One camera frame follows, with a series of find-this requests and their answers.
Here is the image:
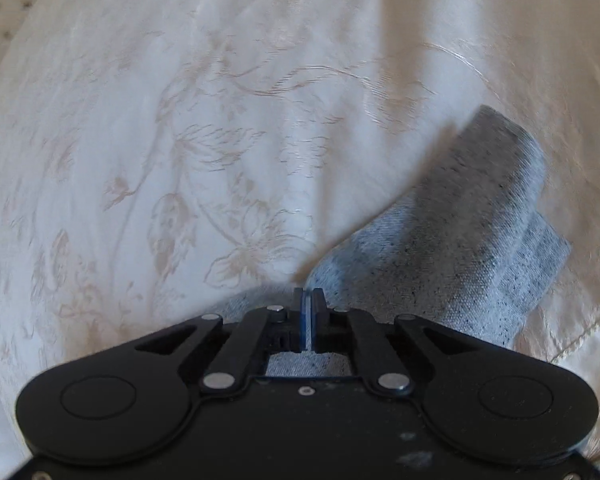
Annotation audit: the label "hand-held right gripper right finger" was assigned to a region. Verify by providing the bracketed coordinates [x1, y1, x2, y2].
[310, 287, 487, 395]

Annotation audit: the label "cream embroidered bedspread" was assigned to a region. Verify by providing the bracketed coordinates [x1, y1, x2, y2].
[0, 0, 600, 480]

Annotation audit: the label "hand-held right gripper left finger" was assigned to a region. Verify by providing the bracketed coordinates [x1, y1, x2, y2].
[130, 287, 307, 394]

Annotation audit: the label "grey speckled pants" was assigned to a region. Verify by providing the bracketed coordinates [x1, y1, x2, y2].
[220, 105, 574, 379]

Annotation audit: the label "cream dotted quilted mattress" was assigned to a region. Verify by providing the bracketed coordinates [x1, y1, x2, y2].
[0, 0, 63, 88]

